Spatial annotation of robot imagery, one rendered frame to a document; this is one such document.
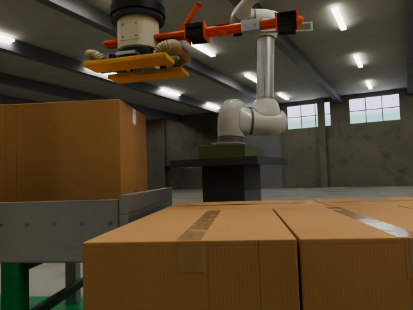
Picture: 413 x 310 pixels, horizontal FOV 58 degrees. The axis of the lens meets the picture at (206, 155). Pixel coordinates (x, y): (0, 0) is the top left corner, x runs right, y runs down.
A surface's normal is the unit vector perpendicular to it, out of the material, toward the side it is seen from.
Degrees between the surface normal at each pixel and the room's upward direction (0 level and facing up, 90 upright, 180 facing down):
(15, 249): 90
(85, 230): 90
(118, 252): 90
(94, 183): 90
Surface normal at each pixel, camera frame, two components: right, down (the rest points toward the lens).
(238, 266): -0.10, -0.05
